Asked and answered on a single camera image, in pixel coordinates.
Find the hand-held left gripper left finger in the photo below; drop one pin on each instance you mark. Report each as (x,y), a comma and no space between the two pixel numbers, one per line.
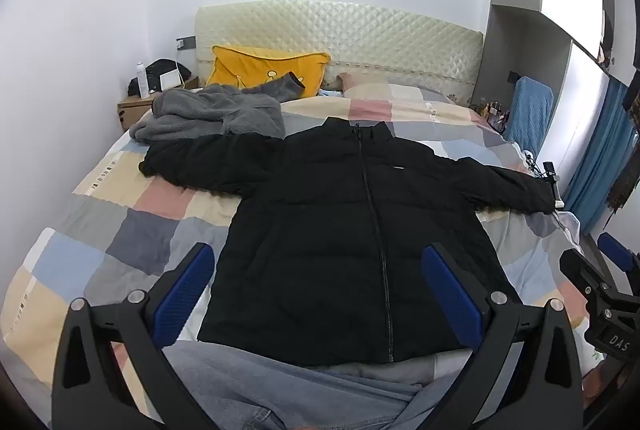
(181,295)

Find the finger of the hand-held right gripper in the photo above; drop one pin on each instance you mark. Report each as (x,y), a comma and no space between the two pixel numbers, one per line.
(582,272)
(617,252)

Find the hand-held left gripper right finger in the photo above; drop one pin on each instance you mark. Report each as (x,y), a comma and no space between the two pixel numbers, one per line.
(450,295)

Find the black puffer jacket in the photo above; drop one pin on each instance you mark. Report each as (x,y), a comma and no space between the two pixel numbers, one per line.
(325,235)

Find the pastel checked bed cover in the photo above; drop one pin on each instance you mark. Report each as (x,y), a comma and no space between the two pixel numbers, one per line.
(150,240)

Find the black clip-on device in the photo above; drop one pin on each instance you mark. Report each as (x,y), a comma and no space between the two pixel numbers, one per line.
(552,185)

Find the blue curtain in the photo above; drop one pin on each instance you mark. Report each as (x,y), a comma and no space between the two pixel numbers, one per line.
(597,159)

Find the person's grey sweatshirt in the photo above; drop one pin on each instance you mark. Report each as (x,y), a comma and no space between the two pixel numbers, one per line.
(380,370)

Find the person's blue jeans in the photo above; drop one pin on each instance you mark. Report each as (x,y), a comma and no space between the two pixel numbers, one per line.
(240,385)

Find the blue ribbed towel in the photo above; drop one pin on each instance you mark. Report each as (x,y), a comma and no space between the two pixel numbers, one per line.
(530,114)

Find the grey fleece garment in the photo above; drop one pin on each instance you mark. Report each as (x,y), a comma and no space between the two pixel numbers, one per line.
(215,114)

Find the group of cosmetic bottles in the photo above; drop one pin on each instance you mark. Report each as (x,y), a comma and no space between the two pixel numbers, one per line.
(492,112)

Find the wooden nightstand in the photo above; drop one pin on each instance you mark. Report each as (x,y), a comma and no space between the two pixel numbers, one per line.
(132,109)

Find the white box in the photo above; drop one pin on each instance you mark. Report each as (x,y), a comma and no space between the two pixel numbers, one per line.
(170,80)

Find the white spray bottle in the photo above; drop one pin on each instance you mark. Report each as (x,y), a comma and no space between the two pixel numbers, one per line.
(143,82)

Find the pink checked pillow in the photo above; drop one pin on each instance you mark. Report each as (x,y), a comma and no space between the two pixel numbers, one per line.
(360,84)

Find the black bag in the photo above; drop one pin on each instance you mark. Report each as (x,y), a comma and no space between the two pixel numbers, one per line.
(160,65)

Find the yellow pillow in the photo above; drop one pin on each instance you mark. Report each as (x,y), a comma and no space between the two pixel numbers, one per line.
(250,64)

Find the cream quilted headboard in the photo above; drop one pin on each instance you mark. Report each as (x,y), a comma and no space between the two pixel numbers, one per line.
(375,34)

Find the dark wall socket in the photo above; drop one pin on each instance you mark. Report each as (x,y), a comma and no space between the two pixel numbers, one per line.
(513,77)
(185,43)

